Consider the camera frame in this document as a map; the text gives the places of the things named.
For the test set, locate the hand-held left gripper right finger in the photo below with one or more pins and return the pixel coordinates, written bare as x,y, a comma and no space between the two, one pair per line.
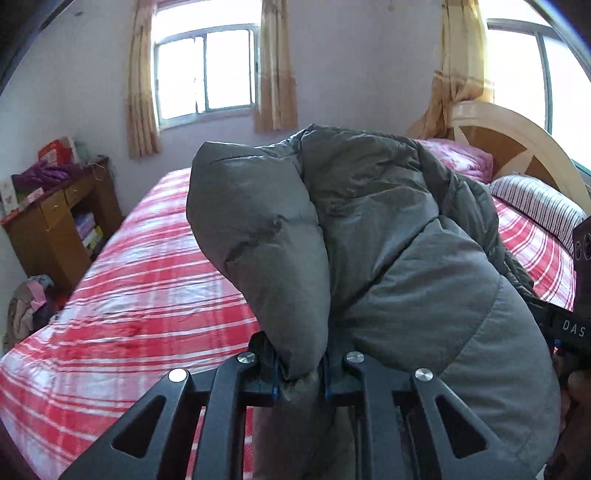
333,385

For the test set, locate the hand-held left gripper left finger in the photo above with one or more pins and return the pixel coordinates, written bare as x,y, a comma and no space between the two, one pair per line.
265,371

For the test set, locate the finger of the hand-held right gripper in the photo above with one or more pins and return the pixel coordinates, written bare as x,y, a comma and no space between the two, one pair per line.
538,314

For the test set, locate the grey puffer jacket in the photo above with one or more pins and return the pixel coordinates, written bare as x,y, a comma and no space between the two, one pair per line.
369,240

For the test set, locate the pile of clothes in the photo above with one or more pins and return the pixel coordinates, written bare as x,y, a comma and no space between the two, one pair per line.
25,314

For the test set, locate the person's right hand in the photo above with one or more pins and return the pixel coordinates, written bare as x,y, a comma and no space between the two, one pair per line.
579,385

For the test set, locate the striped pillow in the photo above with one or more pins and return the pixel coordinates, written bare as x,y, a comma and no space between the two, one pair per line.
540,207

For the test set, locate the bed with red plaid sheet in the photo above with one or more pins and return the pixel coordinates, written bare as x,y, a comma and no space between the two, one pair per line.
138,277

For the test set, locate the cream wooden headboard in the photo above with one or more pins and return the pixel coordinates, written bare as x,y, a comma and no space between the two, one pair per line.
517,143

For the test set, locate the pink pillow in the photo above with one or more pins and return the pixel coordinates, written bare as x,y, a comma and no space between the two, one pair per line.
461,159

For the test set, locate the yellow box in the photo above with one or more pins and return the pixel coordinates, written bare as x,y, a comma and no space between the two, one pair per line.
92,237

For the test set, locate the large window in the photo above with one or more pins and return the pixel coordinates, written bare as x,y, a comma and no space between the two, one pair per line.
563,87

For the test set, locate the wooden desk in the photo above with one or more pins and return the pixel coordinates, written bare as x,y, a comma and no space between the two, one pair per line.
51,240

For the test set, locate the yellow curtain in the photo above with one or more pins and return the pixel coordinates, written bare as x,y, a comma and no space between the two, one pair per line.
455,69

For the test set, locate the purple cloth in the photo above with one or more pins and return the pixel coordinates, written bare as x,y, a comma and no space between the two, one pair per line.
46,174

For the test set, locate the beige curtain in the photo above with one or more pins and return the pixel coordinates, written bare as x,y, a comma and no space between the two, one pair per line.
141,83
276,69

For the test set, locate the red box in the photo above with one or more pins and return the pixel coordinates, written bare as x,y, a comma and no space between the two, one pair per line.
54,151

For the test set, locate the white printed box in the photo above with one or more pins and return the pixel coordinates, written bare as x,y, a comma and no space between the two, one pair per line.
8,198

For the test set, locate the window with grey frame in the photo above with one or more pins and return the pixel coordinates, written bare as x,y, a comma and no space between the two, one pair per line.
205,74

